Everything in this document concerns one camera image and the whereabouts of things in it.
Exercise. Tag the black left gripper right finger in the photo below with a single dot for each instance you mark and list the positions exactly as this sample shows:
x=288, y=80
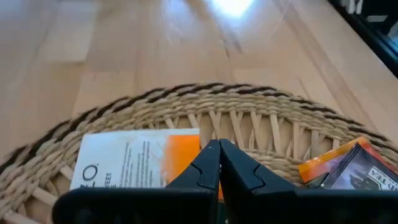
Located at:
x=295, y=208

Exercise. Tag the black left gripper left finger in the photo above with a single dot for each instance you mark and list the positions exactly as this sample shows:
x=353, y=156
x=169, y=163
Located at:
x=140, y=205

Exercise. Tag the white orange Tazo tea packet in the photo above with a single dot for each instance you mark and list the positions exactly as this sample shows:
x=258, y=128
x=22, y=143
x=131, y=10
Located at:
x=124, y=155

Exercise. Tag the round woven straw placemat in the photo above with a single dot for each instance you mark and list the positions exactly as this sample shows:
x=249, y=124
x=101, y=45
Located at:
x=186, y=104

